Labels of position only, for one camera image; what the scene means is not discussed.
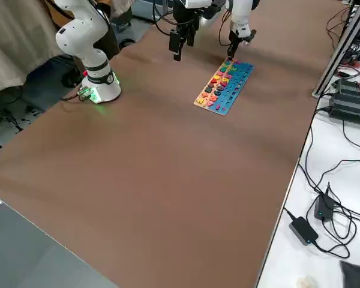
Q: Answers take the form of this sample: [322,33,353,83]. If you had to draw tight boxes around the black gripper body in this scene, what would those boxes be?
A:
[171,0,200,32]
[228,28,257,49]

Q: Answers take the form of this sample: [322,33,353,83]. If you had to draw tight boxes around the blue wooden toy board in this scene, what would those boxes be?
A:
[193,58,256,118]

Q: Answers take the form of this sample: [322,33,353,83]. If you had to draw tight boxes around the black finned power unit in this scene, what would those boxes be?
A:
[328,78,360,127]

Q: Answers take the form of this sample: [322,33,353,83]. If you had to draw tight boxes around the black power adapter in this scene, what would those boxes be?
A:
[289,216,320,246]
[313,191,337,222]

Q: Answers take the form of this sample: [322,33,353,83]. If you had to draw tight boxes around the white desk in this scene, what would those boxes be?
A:
[254,38,360,288]

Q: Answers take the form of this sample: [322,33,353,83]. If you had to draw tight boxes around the aluminium post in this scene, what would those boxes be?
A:
[311,0,360,98]

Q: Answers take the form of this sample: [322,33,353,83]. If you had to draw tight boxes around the black cable hub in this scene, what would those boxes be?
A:
[337,44,360,79]

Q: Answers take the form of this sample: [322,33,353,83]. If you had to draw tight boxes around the black desk cable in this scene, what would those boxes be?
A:
[298,98,360,259]

